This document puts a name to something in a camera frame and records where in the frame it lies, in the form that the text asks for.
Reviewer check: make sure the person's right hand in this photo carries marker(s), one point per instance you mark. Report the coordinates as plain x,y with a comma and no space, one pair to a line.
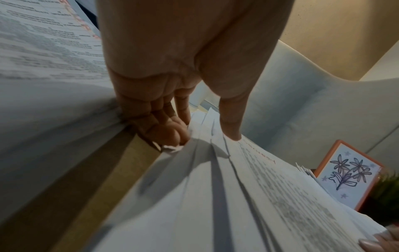
386,242

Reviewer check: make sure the person's left hand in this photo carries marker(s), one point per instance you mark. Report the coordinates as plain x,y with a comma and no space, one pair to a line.
187,44

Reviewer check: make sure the admin paper pile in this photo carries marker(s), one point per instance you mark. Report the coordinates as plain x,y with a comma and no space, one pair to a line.
368,221

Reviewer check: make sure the unsorted paper pile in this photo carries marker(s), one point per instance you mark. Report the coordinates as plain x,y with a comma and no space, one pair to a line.
249,209

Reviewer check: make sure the security paper pile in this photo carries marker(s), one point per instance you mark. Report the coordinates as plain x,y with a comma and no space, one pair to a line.
46,98

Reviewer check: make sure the green plant in black pot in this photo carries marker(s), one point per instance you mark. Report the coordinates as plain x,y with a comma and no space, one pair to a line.
383,196

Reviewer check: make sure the orange framed flower drawing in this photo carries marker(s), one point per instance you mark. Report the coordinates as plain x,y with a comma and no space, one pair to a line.
349,172

